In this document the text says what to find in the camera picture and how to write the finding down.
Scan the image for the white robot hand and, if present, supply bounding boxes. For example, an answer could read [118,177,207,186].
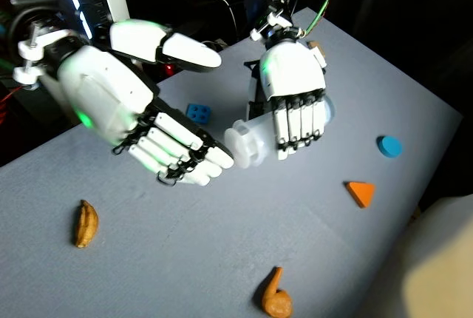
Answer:
[243,38,328,161]
[57,18,236,188]

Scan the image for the large translucent plastic syringe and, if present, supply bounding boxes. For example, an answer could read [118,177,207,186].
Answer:
[224,95,337,169]

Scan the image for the tan wooden block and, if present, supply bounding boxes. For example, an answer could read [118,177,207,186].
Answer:
[307,40,327,61]

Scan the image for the white power strip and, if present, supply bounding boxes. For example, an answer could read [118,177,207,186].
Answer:
[201,38,228,53]

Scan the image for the blue block with holes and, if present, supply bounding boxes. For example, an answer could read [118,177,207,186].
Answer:
[186,103,213,125]

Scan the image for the blue round disc block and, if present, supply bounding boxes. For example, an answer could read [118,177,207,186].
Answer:
[375,135,404,158]

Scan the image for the brown toy bread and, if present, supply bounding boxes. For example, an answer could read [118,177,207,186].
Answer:
[72,199,100,248]

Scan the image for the orange triangle block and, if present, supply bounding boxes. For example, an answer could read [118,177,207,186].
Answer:
[345,180,376,209]

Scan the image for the grey table cloth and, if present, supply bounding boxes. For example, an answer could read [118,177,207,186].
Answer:
[0,7,465,318]

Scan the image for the orange toy chicken drumstick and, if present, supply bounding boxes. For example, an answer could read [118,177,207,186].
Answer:
[254,265,294,318]

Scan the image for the beige blurry foreground object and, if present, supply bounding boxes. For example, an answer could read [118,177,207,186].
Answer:
[353,194,473,318]

